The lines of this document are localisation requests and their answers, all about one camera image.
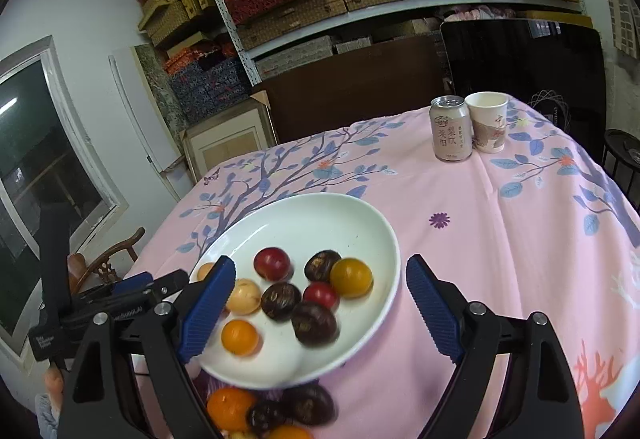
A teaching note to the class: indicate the beige picture frame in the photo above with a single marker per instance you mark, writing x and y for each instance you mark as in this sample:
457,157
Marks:
225,144

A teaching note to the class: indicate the red plum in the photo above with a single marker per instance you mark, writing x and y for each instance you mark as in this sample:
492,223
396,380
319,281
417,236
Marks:
271,263
320,295

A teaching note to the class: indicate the white metal shelf rack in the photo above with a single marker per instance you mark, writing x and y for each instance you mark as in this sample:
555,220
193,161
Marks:
400,10

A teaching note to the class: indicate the yellow orange citrus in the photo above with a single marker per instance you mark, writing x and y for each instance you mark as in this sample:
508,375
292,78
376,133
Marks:
351,277
240,337

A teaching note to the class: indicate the pile of yellow woven boxes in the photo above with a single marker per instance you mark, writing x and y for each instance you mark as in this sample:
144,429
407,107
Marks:
170,9

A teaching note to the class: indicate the silver drink can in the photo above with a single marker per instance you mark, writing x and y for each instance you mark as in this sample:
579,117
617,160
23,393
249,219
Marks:
451,134

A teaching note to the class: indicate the white leaning board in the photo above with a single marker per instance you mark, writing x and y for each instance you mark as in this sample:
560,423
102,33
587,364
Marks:
145,119

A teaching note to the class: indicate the black round stool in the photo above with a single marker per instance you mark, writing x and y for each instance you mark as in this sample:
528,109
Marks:
622,149

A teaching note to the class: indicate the brown wooden board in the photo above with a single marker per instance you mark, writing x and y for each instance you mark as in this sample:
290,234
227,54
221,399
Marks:
350,89

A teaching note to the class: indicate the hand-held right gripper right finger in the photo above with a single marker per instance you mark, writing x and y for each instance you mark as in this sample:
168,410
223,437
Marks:
435,309

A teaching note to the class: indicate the pink cloth bundle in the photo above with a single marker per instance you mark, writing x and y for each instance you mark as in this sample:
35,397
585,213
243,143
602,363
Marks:
475,12

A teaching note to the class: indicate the grey marble slab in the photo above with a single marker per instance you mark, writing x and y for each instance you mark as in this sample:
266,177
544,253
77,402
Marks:
160,89

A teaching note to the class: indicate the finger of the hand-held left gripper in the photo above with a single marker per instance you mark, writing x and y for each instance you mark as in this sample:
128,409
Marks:
170,281
132,282

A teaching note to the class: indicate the person's left forearm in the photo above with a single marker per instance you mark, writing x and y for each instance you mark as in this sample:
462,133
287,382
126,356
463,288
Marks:
48,414

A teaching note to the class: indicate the white oval plate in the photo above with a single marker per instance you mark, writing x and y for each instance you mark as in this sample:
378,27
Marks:
310,224

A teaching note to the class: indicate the person's left hand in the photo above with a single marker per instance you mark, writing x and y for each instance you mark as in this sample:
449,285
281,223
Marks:
53,378

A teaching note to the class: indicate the white frame window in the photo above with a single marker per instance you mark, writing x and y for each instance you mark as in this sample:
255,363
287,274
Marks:
35,159

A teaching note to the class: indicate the orange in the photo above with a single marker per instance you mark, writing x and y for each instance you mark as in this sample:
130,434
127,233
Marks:
287,433
231,409

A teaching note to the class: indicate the pink deer print tablecloth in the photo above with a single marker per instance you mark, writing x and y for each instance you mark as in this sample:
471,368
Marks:
500,244

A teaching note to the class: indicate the pale pepino melon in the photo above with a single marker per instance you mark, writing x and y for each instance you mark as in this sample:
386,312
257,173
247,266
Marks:
245,296
205,271

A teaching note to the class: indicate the wooden chair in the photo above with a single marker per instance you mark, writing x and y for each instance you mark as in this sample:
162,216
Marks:
107,264

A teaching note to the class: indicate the dark purple mangosteen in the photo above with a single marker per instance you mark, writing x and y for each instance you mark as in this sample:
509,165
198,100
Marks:
280,301
267,418
313,323
308,403
322,265

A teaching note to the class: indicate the printed paper cup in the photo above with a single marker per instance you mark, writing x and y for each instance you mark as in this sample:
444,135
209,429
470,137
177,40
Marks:
489,126

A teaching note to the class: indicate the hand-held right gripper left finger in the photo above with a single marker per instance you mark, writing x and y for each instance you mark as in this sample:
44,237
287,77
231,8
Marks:
207,309

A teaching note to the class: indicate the black glossy panel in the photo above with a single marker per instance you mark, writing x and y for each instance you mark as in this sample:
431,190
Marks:
525,64

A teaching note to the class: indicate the stack of blue patterned boxes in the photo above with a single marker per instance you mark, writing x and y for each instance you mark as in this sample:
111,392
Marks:
210,84

